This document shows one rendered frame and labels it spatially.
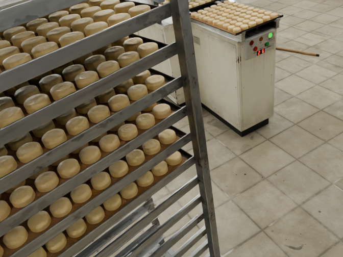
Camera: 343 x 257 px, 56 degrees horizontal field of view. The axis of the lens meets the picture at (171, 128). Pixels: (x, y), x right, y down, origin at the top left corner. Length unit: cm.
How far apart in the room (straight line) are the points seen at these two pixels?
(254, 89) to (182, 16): 180
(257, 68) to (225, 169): 76
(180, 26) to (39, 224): 55
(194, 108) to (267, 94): 180
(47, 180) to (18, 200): 7
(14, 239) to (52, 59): 42
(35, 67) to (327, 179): 209
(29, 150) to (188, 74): 39
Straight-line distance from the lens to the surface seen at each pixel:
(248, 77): 240
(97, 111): 76
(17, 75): 62
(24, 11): 60
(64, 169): 78
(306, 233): 212
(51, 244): 90
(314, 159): 254
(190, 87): 81
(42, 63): 62
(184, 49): 76
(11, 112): 69
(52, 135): 74
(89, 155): 79
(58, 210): 83
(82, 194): 84
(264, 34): 232
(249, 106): 254
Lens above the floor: 172
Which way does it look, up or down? 36 degrees down
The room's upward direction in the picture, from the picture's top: 11 degrees counter-clockwise
